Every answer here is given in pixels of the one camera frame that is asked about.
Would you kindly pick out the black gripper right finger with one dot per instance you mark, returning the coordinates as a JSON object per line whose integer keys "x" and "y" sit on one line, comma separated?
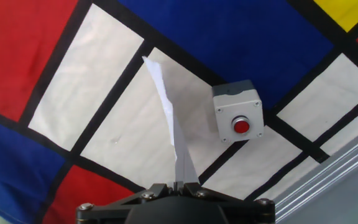
{"x": 247, "y": 214}

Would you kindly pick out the white paper sheet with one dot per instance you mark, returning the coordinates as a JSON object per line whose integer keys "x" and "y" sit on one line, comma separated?
{"x": 183, "y": 168}

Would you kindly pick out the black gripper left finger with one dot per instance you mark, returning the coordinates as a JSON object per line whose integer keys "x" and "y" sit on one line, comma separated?
{"x": 104, "y": 214}

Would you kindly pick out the grey red button box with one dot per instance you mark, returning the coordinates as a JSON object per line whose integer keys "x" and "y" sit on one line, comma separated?
{"x": 238, "y": 105}

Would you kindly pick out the colour block tablecloth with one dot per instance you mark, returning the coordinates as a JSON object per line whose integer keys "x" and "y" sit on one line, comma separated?
{"x": 228, "y": 37}

